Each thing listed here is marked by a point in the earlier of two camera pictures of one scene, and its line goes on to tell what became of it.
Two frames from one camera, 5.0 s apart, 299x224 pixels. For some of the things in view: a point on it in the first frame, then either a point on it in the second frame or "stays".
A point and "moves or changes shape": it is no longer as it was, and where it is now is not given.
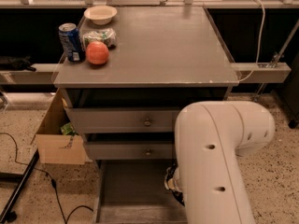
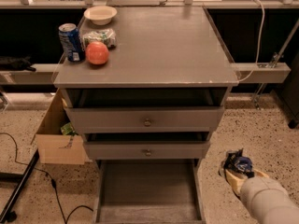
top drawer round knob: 147,123 stays
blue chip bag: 170,184 moves or changes shape
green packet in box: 68,129 stays
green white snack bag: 106,35 stays
